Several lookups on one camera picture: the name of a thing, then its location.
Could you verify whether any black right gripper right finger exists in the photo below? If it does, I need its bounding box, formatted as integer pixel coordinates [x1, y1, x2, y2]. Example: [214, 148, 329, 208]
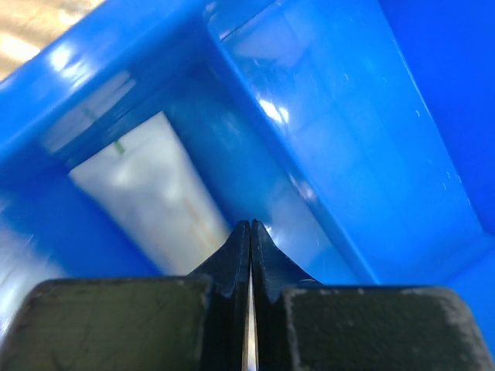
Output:
[251, 221, 494, 370]

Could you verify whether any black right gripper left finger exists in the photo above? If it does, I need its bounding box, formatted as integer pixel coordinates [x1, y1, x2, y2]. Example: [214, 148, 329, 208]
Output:
[3, 222, 251, 370]

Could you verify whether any blue plastic divided bin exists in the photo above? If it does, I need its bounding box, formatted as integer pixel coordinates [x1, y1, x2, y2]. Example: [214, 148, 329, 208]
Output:
[1, 1, 494, 344]

